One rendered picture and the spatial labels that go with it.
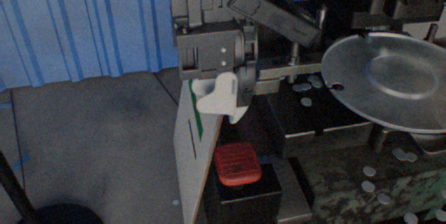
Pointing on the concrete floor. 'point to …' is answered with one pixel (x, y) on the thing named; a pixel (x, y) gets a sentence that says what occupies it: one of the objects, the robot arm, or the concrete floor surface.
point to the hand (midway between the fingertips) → (238, 112)
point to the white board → (193, 149)
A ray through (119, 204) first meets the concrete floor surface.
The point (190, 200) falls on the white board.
